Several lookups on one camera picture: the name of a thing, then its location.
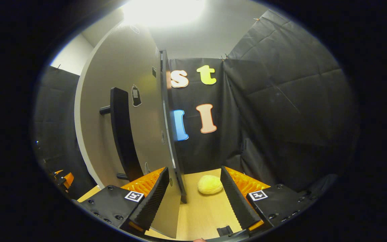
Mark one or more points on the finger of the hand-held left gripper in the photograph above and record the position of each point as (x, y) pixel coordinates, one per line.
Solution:
(57, 172)
(68, 179)

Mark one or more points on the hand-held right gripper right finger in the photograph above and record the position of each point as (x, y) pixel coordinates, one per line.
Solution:
(235, 198)

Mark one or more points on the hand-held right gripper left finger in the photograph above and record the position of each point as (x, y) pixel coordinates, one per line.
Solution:
(153, 198)

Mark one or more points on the yellow plush toy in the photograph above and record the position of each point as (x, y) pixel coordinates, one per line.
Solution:
(210, 185)

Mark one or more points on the black backdrop cloth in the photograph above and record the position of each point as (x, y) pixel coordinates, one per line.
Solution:
(287, 117)

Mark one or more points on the ceiling light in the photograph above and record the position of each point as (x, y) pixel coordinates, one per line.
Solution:
(165, 11)

